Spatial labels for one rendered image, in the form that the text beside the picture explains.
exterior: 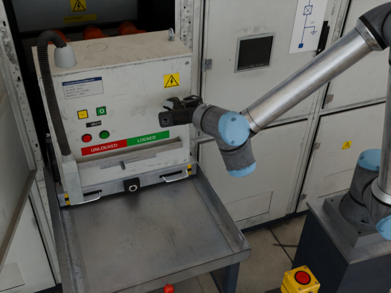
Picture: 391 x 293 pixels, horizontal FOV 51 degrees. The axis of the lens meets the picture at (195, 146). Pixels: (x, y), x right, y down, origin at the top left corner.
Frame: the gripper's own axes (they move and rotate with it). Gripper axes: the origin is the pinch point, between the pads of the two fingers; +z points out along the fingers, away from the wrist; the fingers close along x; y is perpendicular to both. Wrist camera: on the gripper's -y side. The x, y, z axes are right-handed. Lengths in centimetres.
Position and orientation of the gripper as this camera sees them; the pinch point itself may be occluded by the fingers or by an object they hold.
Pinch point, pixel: (163, 105)
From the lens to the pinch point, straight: 141.7
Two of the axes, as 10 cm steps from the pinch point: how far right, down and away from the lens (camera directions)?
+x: -1.3, -8.9, -4.3
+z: -5.9, -2.8, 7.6
